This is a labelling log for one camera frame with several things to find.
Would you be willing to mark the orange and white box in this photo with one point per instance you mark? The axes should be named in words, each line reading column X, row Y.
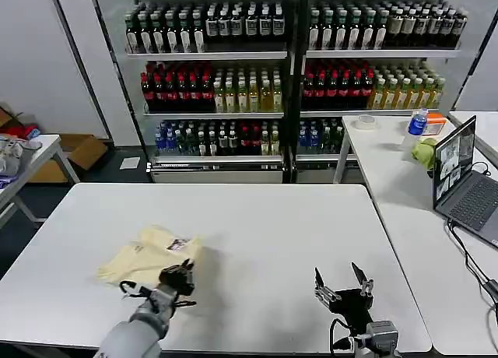
column 435, row 123

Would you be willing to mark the green cloth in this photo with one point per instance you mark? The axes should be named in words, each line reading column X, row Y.
column 425, row 152

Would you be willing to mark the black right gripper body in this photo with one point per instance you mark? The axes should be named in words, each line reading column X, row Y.
column 352, row 305

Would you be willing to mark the shelf rack with drink bottles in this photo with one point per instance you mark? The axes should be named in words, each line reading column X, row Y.
column 210, row 89
column 373, row 81

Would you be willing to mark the brown cardboard box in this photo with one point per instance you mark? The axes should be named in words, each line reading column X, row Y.
column 79, row 151

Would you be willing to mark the pale yellow shirt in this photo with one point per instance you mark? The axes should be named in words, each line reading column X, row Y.
column 144, row 255

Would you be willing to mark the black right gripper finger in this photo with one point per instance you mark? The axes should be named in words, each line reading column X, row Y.
column 323, row 290
column 365, row 286

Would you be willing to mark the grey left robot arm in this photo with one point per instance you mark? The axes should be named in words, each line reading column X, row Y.
column 128, row 338

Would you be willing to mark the white side desk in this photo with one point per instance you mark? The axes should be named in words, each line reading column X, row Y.
column 404, row 218

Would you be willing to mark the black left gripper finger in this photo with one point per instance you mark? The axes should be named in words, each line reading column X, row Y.
column 182, row 267
column 190, row 266

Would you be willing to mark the roll of clear tape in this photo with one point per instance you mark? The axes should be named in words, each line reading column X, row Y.
column 366, row 121

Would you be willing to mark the dark wall strip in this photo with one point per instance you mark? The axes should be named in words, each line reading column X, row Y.
column 472, row 62

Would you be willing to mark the small white side table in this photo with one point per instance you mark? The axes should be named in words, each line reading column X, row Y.
column 46, row 148

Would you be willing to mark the water bottle with blue label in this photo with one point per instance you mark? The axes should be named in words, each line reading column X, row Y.
column 416, row 128

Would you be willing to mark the white paper sheet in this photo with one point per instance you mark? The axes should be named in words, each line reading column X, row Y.
column 130, row 163

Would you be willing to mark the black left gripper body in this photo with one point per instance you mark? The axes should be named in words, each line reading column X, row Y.
column 177, row 279

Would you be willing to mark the pile of clothes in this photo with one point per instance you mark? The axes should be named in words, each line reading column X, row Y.
column 11, row 155

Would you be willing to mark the grey laptop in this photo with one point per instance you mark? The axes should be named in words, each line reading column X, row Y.
column 463, row 194

